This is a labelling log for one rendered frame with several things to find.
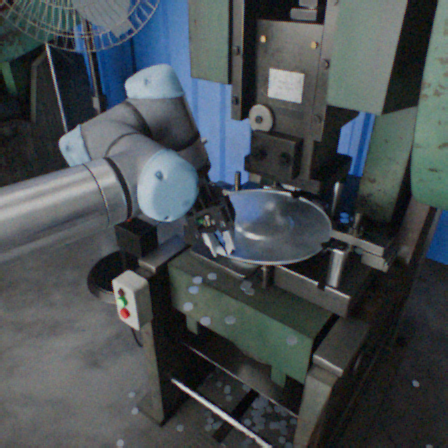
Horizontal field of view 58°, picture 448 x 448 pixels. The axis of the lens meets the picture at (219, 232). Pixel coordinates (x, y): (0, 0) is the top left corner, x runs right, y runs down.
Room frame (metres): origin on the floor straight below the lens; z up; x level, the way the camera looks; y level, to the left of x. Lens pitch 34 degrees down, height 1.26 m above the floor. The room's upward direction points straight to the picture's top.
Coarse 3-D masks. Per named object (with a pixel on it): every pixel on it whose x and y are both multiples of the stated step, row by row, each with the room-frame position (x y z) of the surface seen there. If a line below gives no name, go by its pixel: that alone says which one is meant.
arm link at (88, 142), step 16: (112, 112) 0.54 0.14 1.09; (128, 112) 0.54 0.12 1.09; (80, 128) 0.51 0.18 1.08; (96, 128) 0.50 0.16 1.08; (112, 128) 0.49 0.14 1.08; (128, 128) 0.49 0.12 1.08; (144, 128) 0.53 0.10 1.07; (64, 144) 0.49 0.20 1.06; (80, 144) 0.49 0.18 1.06; (96, 144) 0.48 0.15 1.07; (80, 160) 0.47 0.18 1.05
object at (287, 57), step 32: (256, 32) 0.81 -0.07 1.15; (288, 32) 0.77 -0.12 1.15; (320, 32) 0.73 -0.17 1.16; (256, 64) 0.81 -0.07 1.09; (288, 64) 0.77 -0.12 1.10; (256, 96) 0.81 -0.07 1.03; (288, 96) 0.76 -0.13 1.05; (256, 128) 0.79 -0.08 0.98; (288, 128) 0.76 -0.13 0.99; (256, 160) 0.77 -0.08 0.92; (288, 160) 0.72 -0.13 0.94; (320, 160) 0.75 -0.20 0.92
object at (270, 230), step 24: (240, 192) 0.87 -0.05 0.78; (264, 192) 0.87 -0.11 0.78; (288, 192) 0.86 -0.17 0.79; (240, 216) 0.75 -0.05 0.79; (264, 216) 0.75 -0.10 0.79; (288, 216) 0.76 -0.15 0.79; (312, 216) 0.76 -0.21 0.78; (240, 240) 0.67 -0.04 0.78; (264, 240) 0.67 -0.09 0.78; (288, 240) 0.67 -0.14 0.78; (312, 240) 0.67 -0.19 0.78; (264, 264) 0.59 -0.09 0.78
